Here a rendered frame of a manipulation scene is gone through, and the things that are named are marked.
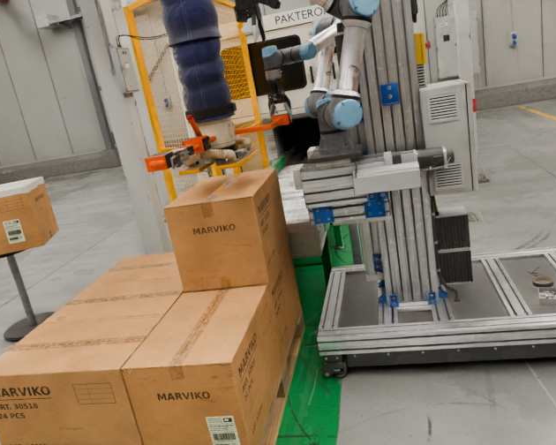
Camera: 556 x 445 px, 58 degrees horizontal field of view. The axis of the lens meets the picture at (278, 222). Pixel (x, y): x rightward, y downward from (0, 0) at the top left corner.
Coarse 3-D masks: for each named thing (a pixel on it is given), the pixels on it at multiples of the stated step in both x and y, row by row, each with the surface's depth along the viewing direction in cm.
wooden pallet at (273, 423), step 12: (300, 312) 280; (300, 324) 276; (300, 336) 275; (288, 348) 242; (288, 360) 254; (288, 372) 235; (288, 384) 233; (276, 396) 226; (276, 408) 219; (276, 420) 211; (264, 432) 188; (276, 432) 204; (264, 444) 186
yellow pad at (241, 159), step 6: (252, 150) 242; (258, 150) 246; (240, 156) 228; (246, 156) 228; (252, 156) 236; (228, 162) 219; (234, 162) 217; (240, 162) 216; (222, 168) 218; (228, 168) 218
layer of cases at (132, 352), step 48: (288, 240) 272; (96, 288) 252; (144, 288) 240; (240, 288) 219; (288, 288) 257; (48, 336) 206; (96, 336) 198; (144, 336) 190; (192, 336) 183; (240, 336) 177; (288, 336) 245; (0, 384) 182; (48, 384) 178; (96, 384) 174; (144, 384) 171; (192, 384) 167; (240, 384) 168; (0, 432) 190; (48, 432) 185; (96, 432) 181; (144, 432) 177; (192, 432) 173; (240, 432) 170
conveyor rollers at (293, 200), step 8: (288, 168) 486; (280, 176) 453; (288, 176) 444; (280, 184) 418; (288, 184) 416; (288, 192) 381; (296, 192) 380; (288, 200) 356; (296, 200) 354; (288, 208) 337; (296, 208) 336; (304, 208) 327; (288, 216) 320; (296, 216) 318; (304, 216) 309
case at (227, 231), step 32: (192, 192) 236; (224, 192) 223; (256, 192) 214; (192, 224) 215; (224, 224) 213; (256, 224) 210; (192, 256) 220; (224, 256) 217; (256, 256) 215; (192, 288) 224; (224, 288) 222
